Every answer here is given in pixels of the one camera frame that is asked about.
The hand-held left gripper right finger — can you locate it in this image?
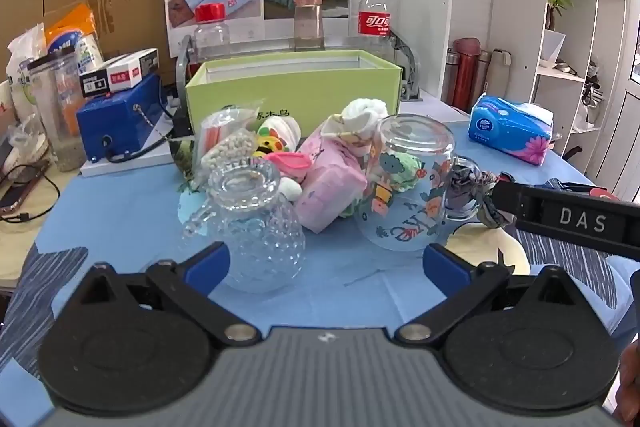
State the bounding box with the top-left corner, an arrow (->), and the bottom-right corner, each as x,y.
395,243 -> 576,350

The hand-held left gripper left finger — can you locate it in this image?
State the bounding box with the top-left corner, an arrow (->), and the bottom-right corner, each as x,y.
80,242 -> 261,350

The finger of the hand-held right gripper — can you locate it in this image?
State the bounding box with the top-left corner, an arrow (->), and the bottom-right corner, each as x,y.
491,181 -> 522,229

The grey fabric scrunchie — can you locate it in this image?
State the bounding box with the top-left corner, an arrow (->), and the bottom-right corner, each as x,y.
446,161 -> 516,229

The green fleece towel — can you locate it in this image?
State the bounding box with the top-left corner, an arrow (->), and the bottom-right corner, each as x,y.
386,153 -> 424,194

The white cloth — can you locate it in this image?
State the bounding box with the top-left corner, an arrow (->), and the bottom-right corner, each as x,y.
341,97 -> 389,134

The light green storage box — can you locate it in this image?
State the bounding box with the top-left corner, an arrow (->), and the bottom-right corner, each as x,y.
186,50 -> 404,144

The pink soft clip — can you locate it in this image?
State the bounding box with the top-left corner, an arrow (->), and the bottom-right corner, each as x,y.
265,151 -> 312,182

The pink soft tissue pack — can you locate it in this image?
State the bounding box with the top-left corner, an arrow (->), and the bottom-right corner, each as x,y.
292,127 -> 369,234

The textured clear glass mug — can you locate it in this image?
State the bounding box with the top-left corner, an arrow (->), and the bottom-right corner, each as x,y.
181,157 -> 307,294

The blue tissue pack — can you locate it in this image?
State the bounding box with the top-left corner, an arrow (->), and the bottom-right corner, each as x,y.
468,94 -> 555,166

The cartoon printed glass cup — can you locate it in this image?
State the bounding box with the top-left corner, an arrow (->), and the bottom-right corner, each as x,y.
354,114 -> 484,253

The blue printed tablecloth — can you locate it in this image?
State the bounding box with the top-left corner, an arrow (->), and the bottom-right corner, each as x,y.
0,95 -> 640,427

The bag of white beads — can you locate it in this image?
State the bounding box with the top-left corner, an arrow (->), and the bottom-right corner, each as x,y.
192,108 -> 261,188

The grey thermos flask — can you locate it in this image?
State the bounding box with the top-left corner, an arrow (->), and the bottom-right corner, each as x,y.
486,49 -> 514,98

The red thermos flask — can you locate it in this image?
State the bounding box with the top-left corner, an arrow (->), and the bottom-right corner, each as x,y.
451,37 -> 482,110

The colourful plush toy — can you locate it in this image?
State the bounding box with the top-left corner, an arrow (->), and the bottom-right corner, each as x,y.
254,116 -> 302,158

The blue metal box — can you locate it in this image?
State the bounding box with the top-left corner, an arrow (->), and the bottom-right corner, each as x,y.
75,72 -> 174,164

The cream printed cloth pouch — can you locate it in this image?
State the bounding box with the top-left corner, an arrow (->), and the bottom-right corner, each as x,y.
321,113 -> 373,160

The smartphone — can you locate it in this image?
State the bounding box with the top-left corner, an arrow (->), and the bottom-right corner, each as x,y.
0,178 -> 45,216

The tall clear plastic container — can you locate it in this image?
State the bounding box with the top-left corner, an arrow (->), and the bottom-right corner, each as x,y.
27,53 -> 89,173

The red label cola bottle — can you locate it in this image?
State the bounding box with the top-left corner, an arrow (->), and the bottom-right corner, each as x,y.
358,0 -> 392,58

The clear jar with red lid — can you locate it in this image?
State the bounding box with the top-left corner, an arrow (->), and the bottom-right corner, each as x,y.
192,3 -> 232,64

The orange and blue package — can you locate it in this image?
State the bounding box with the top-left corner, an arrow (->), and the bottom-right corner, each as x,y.
44,4 -> 104,78

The white plastic bag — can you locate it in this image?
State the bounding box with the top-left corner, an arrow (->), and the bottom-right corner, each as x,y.
5,24 -> 52,124

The black cable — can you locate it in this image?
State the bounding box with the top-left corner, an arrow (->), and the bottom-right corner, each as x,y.
102,104 -> 193,164

